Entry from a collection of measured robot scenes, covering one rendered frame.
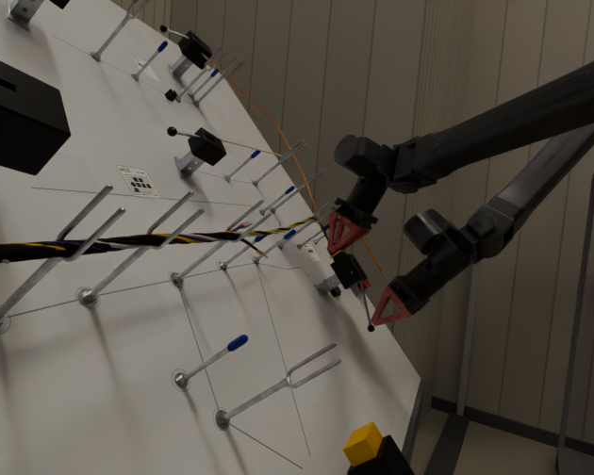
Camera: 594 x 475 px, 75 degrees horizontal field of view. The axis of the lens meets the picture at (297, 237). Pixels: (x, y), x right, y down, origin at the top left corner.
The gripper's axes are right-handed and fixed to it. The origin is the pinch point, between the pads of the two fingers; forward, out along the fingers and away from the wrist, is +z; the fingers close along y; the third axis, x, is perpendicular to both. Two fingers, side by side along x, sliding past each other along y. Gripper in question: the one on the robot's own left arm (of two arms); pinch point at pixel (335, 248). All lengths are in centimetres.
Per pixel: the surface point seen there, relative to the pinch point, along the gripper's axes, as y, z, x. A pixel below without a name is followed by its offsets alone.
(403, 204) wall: -92, -17, -15
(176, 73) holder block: 12, -15, -47
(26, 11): 45, -11, -36
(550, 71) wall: -200, -133, -6
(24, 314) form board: 55, 8, 1
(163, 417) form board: 47.1, 12.5, 10.4
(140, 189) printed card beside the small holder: 37.6, 1.4, -13.5
